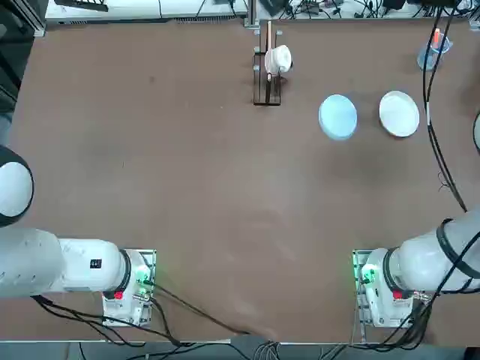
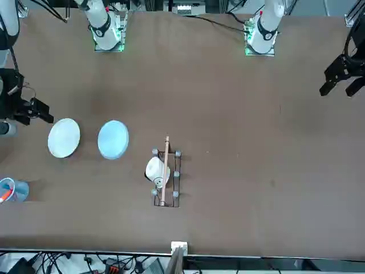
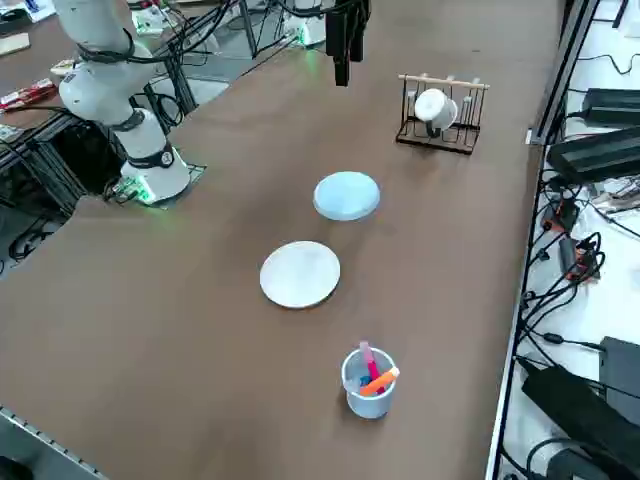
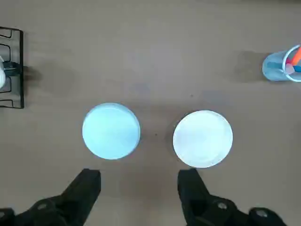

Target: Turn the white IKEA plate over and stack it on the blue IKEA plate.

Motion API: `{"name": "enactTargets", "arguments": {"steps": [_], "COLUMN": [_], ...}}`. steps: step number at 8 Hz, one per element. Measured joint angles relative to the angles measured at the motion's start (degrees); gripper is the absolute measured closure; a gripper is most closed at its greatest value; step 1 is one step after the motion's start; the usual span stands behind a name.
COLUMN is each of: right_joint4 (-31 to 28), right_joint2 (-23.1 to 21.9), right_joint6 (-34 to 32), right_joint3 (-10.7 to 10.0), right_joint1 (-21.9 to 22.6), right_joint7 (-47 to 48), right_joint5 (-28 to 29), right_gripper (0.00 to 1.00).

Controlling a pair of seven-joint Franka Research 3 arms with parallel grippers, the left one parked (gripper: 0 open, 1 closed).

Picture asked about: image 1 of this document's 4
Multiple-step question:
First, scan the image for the black wire mug rack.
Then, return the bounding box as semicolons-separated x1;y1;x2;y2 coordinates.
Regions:
251;20;296;107

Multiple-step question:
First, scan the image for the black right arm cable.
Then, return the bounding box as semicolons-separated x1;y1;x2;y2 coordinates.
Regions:
421;0;469;213

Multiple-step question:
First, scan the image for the white IKEA plate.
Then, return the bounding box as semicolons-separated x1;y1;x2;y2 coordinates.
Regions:
378;90;421;138

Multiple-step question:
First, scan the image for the translucent blue pen cup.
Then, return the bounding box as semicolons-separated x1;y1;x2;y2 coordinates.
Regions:
417;31;455;72

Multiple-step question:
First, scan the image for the white mug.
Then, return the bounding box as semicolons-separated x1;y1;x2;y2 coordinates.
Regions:
264;44;294;76

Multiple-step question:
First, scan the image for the black left base cable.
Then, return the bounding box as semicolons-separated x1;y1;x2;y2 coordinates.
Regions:
148;280;251;335

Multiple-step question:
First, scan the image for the blue IKEA plate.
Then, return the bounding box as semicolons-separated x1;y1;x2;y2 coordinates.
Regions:
318;94;359;142

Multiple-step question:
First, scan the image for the aluminium camera post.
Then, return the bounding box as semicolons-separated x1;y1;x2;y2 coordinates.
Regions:
243;0;260;28

